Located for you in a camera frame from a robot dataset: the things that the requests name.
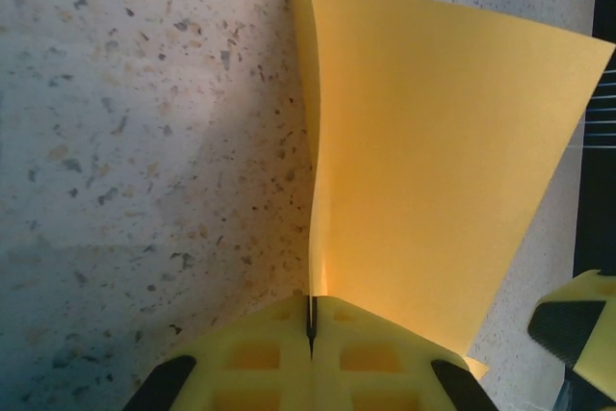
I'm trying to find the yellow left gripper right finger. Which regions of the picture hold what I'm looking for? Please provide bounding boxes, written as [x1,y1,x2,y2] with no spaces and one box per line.
[313,295,500,411]

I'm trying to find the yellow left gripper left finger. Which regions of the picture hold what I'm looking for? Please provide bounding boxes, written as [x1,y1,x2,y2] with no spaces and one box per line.
[122,294,313,411]

